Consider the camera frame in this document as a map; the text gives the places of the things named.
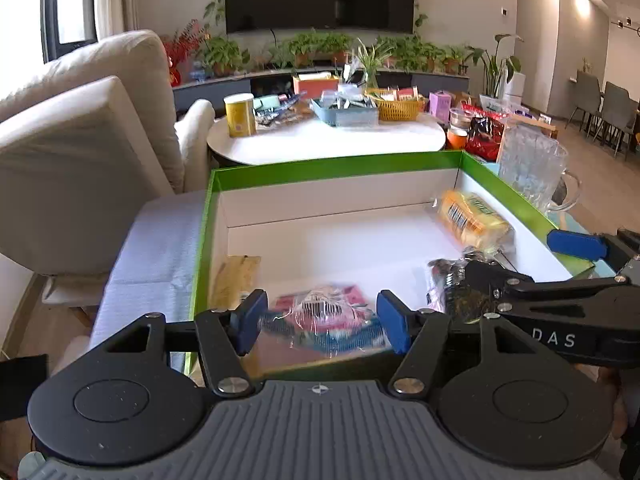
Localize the yellow cracker packet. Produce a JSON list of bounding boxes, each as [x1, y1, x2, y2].
[[436, 189, 516, 256]]

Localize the grey-blue table cloth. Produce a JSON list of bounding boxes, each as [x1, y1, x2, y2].
[[89, 192, 208, 376]]

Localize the black pendant lamp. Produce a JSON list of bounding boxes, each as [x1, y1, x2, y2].
[[611, 16, 640, 38]]

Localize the white round table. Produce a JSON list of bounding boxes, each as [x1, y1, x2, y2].
[[206, 112, 446, 167]]

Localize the spider plant in vase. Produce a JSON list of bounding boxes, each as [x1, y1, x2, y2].
[[345, 37, 396, 91]]

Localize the beige snack packet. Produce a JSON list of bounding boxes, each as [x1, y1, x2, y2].
[[209, 255, 262, 311]]

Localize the grey dining chair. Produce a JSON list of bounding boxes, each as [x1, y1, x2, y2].
[[592, 81, 638, 161], [570, 70, 603, 131]]

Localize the red snack bag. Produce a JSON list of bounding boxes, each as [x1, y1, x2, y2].
[[465, 115, 506, 161]]

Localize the beige sofa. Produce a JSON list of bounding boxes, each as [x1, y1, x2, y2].
[[0, 29, 217, 311]]

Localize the purple box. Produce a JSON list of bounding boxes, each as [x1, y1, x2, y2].
[[429, 91, 453, 122]]

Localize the green cardboard box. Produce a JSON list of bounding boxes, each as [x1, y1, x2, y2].
[[186, 150, 618, 383]]

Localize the large-leaf floor plant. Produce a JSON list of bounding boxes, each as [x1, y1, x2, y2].
[[467, 34, 523, 98]]

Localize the dark television console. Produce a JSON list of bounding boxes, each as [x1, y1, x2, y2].
[[172, 71, 471, 113]]

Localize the window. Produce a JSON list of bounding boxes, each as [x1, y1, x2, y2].
[[40, 0, 98, 63]]

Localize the colourful clear-wrapped snack packet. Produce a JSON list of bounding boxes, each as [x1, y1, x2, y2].
[[260, 284, 393, 361]]

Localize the dark blue snack packets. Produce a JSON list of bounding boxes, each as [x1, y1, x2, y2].
[[254, 96, 301, 128]]

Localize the yellow can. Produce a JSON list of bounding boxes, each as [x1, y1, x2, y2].
[[223, 93, 257, 138]]

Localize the glass pitcher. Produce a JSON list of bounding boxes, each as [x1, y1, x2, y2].
[[496, 122, 583, 213]]

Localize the orange box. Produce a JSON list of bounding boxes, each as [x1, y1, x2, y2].
[[292, 74, 341, 98]]

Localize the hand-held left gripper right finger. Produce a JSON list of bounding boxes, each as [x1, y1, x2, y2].
[[376, 290, 540, 401]]

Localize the red flower plant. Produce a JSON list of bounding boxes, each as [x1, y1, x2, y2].
[[161, 20, 208, 86]]

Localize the row of potted plants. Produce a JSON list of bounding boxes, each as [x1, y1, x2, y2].
[[197, 30, 473, 77]]

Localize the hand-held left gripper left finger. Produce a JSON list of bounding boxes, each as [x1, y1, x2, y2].
[[102, 288, 271, 397]]

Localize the yellow wicker basket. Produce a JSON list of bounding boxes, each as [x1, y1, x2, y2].
[[367, 91, 426, 122]]

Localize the dark clear-wrapped snack packet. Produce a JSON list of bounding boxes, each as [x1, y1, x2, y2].
[[425, 255, 506, 322]]

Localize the beige sofa cushion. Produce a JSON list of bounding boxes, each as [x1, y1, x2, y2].
[[0, 76, 186, 276]]

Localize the blue plastic basket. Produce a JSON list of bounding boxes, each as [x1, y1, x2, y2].
[[310, 96, 379, 128]]

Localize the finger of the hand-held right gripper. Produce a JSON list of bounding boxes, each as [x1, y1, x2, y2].
[[464, 259, 632, 317], [546, 228, 640, 264]]

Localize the dark cloth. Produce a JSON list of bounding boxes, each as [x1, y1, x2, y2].
[[0, 355, 49, 423]]

